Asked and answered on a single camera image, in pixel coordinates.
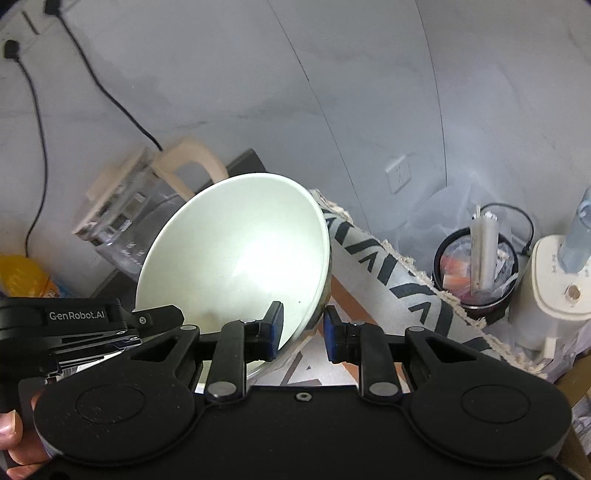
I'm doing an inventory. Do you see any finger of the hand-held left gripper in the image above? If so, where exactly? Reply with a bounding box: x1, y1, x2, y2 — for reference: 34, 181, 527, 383
129, 304, 186, 343

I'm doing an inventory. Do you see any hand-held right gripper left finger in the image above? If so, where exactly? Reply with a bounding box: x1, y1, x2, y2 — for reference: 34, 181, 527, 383
124, 301, 284, 401

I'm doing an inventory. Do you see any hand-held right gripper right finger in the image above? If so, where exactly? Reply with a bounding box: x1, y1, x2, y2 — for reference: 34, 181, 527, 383
323, 305, 483, 402

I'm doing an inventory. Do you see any white bowl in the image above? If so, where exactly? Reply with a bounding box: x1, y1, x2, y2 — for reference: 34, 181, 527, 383
135, 173, 332, 380

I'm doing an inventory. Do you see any person's left hand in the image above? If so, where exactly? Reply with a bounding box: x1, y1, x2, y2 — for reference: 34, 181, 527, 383
0, 387, 52, 480

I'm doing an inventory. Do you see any yellow plastic bag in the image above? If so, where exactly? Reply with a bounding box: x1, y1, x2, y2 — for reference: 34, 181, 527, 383
0, 255, 62, 299

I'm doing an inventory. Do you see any patterned tablecloth with fringe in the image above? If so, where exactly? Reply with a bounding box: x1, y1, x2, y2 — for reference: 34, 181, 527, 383
277, 188, 551, 387

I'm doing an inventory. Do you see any black trash bin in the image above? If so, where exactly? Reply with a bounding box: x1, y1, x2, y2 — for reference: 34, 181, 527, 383
433, 231, 521, 325

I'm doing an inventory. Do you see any white wrapped tube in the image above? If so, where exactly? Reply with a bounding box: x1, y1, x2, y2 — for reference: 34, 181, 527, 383
470, 210, 502, 297

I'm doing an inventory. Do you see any cream plastic appliance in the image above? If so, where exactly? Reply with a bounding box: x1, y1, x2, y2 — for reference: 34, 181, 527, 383
519, 233, 591, 361

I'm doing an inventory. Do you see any cardboard box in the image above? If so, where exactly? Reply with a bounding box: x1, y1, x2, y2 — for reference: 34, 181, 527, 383
553, 357, 591, 480

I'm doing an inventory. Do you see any pale blue bottle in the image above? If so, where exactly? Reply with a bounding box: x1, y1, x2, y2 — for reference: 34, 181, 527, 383
558, 186, 591, 278

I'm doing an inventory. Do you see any glass jug with cream handle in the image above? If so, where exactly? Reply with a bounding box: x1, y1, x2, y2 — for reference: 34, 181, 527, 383
74, 136, 230, 283

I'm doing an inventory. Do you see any white wall socket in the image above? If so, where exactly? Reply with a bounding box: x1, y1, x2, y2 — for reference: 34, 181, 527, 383
385, 154, 413, 195

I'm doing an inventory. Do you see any black power cable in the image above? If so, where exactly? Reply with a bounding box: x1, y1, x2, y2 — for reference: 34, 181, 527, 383
2, 40, 49, 258
43, 0, 164, 152

